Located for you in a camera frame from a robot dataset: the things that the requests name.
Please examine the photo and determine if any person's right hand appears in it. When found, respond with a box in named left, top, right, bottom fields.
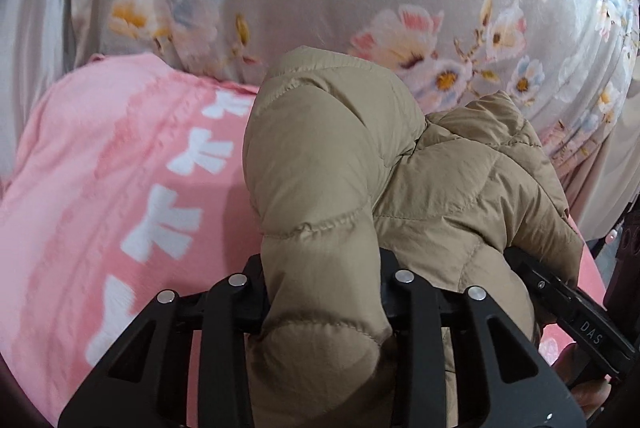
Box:
left=550, top=343, right=616, bottom=424

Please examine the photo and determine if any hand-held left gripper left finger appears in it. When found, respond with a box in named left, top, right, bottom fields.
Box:
left=57, top=253, right=273, bottom=428

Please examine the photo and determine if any khaki quilted puffer jacket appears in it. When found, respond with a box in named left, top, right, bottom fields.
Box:
left=242, top=46, right=586, bottom=428

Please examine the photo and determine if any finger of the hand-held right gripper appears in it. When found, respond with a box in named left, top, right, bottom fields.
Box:
left=504, top=247, right=639, bottom=372

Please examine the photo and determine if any pink printed blanket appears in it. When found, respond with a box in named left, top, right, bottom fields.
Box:
left=0, top=52, right=608, bottom=428

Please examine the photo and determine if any white curtain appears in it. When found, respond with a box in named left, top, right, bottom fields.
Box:
left=0, top=0, right=83, bottom=181

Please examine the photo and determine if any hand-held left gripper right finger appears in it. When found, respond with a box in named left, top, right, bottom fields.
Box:
left=377, top=248, right=588, bottom=428

